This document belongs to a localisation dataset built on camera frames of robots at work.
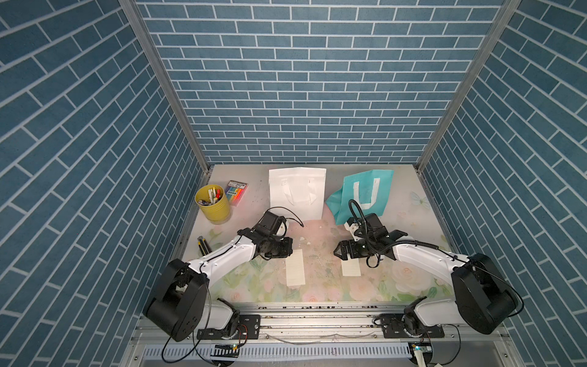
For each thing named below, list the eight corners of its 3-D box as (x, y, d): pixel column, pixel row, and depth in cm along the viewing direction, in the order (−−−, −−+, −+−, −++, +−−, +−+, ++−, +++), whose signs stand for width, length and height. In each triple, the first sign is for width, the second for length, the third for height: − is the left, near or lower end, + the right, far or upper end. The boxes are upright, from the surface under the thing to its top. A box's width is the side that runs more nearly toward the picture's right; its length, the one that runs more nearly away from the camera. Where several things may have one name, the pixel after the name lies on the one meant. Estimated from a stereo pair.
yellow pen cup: (203, 225, 100) (190, 206, 89) (210, 204, 108) (199, 184, 96) (230, 225, 100) (221, 206, 89) (235, 204, 108) (227, 184, 97)
